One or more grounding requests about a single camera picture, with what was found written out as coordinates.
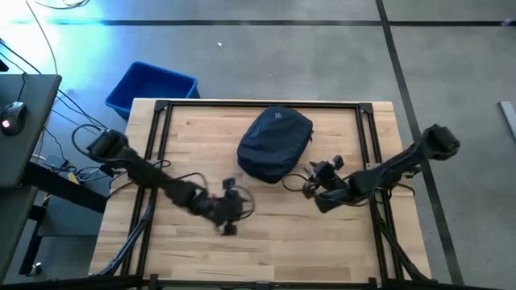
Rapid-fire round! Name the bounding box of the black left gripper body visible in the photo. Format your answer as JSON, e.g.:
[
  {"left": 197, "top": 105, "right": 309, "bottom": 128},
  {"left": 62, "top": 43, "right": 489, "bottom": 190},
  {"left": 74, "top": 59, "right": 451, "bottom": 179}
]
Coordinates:
[{"left": 207, "top": 188, "right": 248, "bottom": 226}]

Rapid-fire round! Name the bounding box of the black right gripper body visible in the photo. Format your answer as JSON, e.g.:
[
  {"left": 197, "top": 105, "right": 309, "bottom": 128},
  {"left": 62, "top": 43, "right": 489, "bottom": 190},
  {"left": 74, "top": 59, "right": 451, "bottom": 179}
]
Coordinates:
[{"left": 308, "top": 160, "right": 356, "bottom": 201}]

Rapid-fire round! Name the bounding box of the dark blue backpack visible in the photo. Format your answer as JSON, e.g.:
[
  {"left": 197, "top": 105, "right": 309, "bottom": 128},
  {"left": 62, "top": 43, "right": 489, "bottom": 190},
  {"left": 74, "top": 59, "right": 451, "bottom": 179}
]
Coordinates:
[{"left": 236, "top": 105, "right": 314, "bottom": 185}]

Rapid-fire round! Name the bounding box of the blue plastic bin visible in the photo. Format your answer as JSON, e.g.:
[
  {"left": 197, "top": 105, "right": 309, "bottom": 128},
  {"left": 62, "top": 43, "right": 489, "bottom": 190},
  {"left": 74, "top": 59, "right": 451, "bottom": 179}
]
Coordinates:
[{"left": 105, "top": 60, "right": 202, "bottom": 121}]

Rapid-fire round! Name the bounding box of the black power adapter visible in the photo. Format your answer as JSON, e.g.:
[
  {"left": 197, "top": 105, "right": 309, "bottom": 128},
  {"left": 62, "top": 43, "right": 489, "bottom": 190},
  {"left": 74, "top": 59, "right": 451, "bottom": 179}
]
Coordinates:
[{"left": 44, "top": 155, "right": 70, "bottom": 171}]

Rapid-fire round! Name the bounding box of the grey metal bar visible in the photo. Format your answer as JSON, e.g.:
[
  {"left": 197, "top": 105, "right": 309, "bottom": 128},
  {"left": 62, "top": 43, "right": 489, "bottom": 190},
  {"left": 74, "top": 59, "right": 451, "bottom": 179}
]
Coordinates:
[{"left": 499, "top": 100, "right": 516, "bottom": 142}]

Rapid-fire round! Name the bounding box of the black desk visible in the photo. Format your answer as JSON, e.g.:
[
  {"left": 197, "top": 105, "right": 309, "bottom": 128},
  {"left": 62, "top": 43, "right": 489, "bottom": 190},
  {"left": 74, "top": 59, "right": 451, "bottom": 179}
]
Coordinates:
[{"left": 0, "top": 73, "right": 110, "bottom": 283}]

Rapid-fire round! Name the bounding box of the black computer mouse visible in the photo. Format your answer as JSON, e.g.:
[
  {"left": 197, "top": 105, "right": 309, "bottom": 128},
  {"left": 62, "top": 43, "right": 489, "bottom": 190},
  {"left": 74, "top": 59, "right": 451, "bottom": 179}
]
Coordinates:
[{"left": 0, "top": 100, "right": 29, "bottom": 137}]

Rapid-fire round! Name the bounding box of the black camera cable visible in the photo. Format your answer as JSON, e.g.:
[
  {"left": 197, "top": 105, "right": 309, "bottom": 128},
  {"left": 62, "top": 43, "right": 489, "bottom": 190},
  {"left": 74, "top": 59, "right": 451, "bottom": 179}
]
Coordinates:
[{"left": 235, "top": 184, "right": 256, "bottom": 221}]

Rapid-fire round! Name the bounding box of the black aluminium table frame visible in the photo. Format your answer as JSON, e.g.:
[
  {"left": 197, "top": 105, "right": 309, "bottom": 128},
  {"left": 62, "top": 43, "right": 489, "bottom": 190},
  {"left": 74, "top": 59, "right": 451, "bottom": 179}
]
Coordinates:
[{"left": 96, "top": 98, "right": 435, "bottom": 290}]

